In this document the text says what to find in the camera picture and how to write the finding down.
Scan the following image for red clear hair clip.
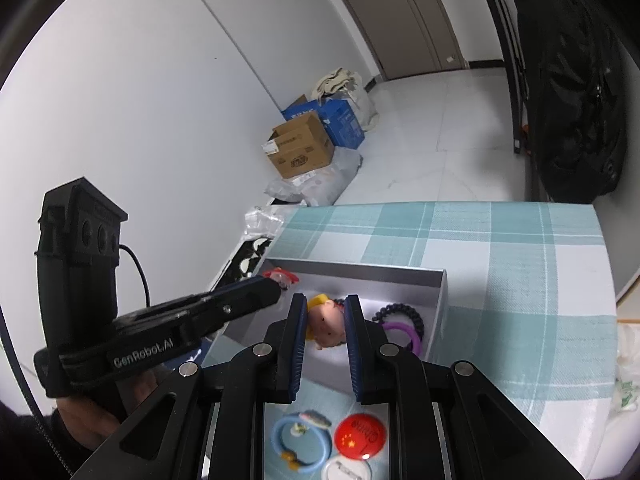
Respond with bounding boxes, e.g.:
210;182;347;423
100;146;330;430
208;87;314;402
262;268;299;290

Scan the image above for doll head hair clip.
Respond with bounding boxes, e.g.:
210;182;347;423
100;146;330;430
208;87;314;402
306;294;346;350

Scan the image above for purple hair ring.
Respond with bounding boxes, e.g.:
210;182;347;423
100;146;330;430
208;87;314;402
382;320;422;359

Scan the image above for grey jewelry box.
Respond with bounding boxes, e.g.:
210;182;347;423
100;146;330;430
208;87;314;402
202;257;448;399

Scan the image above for left hand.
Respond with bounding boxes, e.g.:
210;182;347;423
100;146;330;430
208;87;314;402
56;365;170;451

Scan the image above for black white sneaker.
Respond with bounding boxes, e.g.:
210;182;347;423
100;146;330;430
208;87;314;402
216;237;271;287

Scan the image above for red China badge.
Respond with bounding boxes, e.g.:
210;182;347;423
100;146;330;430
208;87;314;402
334;413;387;460

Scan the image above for grey plastic parcel bag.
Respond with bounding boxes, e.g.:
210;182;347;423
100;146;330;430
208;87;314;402
265;148;363;207

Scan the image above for white round badge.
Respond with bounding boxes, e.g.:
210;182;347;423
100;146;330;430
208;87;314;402
321;455;372;480

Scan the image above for brown cardboard box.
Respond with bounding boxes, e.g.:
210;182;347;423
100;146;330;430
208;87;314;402
262;112;334;179

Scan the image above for teal plaid tablecloth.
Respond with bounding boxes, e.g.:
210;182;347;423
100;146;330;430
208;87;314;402
269;202;617;474

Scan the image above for blue cardboard box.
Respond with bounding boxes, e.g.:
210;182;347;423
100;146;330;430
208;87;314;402
282;99;364;150

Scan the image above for cream tote bag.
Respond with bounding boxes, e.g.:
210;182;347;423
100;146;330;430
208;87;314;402
311;67;378;131

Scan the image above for white plastic bag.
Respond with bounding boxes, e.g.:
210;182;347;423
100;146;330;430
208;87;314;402
611;323;640;416

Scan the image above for black tripod stand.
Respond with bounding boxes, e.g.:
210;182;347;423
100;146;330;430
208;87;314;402
485;0;527;154

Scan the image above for grey door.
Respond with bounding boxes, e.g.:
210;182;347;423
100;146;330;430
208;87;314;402
343;0;466;80

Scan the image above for black cable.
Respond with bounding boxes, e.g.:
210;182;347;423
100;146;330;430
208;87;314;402
117;242;152;309

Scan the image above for black spiral hair tie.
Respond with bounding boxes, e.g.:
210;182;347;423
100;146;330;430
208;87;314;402
370;301;426;359

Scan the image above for blue hair ring with charms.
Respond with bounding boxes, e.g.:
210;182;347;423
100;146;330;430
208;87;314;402
270;408;334;475

